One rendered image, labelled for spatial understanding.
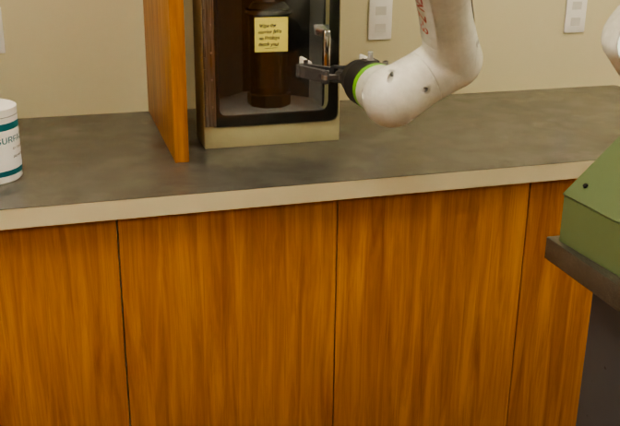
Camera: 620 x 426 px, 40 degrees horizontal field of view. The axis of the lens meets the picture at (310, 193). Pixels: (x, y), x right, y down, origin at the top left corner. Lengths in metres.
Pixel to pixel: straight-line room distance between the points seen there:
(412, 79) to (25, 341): 0.90
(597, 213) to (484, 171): 0.50
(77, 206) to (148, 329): 0.31
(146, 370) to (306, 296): 0.37
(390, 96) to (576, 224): 0.38
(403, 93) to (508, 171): 0.46
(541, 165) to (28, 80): 1.29
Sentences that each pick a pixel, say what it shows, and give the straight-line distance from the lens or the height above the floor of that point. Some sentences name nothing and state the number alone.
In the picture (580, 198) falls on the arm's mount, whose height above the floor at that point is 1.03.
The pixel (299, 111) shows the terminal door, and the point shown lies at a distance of 1.98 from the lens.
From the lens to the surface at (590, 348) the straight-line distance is 1.57.
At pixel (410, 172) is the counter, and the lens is 1.81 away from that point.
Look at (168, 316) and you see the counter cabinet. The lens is 1.80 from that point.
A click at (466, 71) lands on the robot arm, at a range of 1.55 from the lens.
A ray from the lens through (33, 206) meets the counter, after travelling 1.66.
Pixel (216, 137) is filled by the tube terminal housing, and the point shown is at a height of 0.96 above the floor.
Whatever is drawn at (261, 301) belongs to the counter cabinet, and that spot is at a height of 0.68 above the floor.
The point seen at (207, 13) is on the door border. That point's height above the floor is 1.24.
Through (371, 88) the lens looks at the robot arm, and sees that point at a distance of 1.53.
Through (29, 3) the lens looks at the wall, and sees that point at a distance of 2.31.
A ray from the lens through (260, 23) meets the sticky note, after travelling 1.92.
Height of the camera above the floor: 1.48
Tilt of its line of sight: 19 degrees down
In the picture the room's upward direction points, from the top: 1 degrees clockwise
